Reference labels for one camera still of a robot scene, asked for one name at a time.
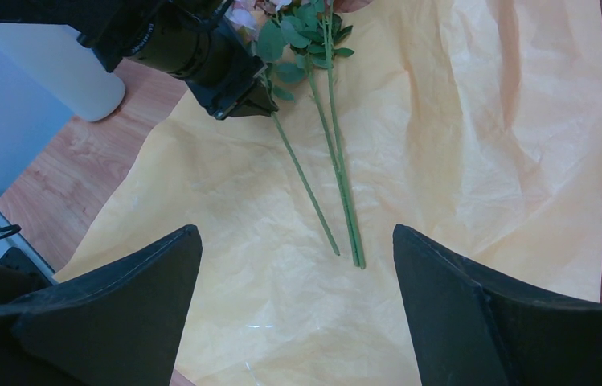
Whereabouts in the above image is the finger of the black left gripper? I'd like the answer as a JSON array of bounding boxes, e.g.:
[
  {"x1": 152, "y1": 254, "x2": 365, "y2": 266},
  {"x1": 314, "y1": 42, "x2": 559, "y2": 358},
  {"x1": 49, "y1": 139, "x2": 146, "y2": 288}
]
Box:
[{"x1": 215, "y1": 80, "x2": 279, "y2": 120}]

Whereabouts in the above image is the artificial flower bunch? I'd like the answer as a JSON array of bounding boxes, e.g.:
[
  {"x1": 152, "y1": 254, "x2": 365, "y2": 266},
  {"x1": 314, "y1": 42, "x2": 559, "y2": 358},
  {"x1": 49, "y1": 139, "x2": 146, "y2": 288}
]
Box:
[{"x1": 251, "y1": 1, "x2": 367, "y2": 269}]

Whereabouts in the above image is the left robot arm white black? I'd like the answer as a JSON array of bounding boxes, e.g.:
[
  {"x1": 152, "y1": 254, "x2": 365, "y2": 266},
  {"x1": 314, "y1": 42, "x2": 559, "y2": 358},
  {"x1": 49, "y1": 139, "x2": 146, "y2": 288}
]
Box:
[{"x1": 0, "y1": 0, "x2": 278, "y2": 121}]

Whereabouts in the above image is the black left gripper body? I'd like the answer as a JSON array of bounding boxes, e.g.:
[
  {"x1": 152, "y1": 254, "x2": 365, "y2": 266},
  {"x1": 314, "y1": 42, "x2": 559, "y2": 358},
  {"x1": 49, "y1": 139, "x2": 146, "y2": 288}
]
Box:
[{"x1": 77, "y1": 1, "x2": 265, "y2": 119}]

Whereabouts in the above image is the beige cylindrical vase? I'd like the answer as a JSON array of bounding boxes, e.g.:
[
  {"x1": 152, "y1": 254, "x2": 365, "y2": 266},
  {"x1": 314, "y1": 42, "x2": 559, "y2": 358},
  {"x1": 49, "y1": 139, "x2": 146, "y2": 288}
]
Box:
[{"x1": 0, "y1": 22, "x2": 125, "y2": 122}]

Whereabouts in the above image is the orange wrapping paper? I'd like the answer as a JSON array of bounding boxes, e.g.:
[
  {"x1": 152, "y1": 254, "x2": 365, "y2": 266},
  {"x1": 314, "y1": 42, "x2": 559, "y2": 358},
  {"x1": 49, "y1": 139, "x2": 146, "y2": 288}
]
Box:
[{"x1": 57, "y1": 1, "x2": 602, "y2": 385}]

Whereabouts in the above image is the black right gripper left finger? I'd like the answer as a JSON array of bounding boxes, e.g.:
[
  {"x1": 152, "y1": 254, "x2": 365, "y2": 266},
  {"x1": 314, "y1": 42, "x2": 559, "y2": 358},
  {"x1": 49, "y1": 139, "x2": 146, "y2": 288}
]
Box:
[{"x1": 0, "y1": 225, "x2": 203, "y2": 385}]

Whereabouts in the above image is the large pink rose stem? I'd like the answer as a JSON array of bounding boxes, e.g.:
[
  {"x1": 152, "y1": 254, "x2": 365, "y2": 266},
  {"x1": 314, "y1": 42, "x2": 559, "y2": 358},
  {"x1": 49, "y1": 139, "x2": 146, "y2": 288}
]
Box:
[{"x1": 226, "y1": 0, "x2": 342, "y2": 258}]

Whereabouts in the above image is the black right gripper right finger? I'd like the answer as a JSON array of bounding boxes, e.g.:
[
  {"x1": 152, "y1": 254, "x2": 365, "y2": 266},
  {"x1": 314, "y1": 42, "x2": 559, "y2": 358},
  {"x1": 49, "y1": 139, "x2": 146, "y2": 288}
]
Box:
[{"x1": 392, "y1": 224, "x2": 602, "y2": 385}]

